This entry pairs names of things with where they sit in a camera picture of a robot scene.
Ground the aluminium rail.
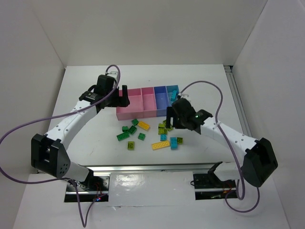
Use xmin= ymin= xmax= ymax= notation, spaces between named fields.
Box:
xmin=224 ymin=65 xmax=252 ymax=136
xmin=88 ymin=163 xmax=215 ymax=173

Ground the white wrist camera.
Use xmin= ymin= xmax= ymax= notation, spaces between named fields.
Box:
xmin=177 ymin=93 xmax=190 ymax=100
xmin=106 ymin=71 xmax=120 ymax=83

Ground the dark green lego right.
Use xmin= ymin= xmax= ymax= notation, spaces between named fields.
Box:
xmin=138 ymin=133 xmax=146 ymax=141

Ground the dark green square lego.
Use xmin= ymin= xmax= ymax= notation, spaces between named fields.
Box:
xmin=132 ymin=119 xmax=139 ymax=126

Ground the yellow long lego plate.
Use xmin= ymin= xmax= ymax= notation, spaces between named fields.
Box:
xmin=152 ymin=140 xmax=170 ymax=150

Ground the large pink bin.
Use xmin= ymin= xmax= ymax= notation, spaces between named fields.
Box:
xmin=116 ymin=88 xmax=144 ymax=121

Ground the dark green long lego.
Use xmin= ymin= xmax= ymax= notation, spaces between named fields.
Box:
xmin=116 ymin=132 xmax=130 ymax=141

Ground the small dark green lego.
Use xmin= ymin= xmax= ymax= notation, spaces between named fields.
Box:
xmin=122 ymin=126 xmax=128 ymax=132

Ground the dark blue bin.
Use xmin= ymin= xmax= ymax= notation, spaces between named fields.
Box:
xmin=154 ymin=86 xmax=169 ymax=116

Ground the lime long lego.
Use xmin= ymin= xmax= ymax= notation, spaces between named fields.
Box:
xmin=163 ymin=120 xmax=173 ymax=131

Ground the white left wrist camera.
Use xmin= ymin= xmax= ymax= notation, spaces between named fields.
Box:
xmin=106 ymin=71 xmax=120 ymax=83

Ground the dark green upturned lego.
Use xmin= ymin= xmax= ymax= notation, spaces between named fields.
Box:
xmin=128 ymin=125 xmax=137 ymax=135

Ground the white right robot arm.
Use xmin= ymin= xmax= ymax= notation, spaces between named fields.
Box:
xmin=166 ymin=98 xmax=278 ymax=187

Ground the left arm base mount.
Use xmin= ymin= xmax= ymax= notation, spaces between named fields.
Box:
xmin=64 ymin=171 xmax=111 ymax=203

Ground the light blue bin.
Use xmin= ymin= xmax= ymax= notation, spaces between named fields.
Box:
xmin=166 ymin=85 xmax=180 ymax=107

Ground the yellow short lego brick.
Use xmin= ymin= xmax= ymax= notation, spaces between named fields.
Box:
xmin=137 ymin=121 xmax=150 ymax=131

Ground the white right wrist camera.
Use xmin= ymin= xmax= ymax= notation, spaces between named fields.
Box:
xmin=177 ymin=93 xmax=190 ymax=100

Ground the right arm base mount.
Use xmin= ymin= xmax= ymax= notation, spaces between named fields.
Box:
xmin=190 ymin=162 xmax=237 ymax=200

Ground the lime stacked lego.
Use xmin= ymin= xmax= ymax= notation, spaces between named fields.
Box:
xmin=158 ymin=123 xmax=168 ymax=135

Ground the small pink bin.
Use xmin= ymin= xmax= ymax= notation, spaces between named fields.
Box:
xmin=141 ymin=87 xmax=157 ymax=118

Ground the aluminium front rail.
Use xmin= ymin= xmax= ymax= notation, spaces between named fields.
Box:
xmin=88 ymin=163 xmax=215 ymax=173

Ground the small cyan lego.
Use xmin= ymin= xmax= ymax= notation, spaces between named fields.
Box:
xmin=160 ymin=134 xmax=167 ymax=141

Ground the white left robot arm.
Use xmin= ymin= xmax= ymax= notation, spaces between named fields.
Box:
xmin=31 ymin=75 xmax=130 ymax=187

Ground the aluminium right rail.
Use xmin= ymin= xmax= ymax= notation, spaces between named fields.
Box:
xmin=224 ymin=65 xmax=252 ymax=136

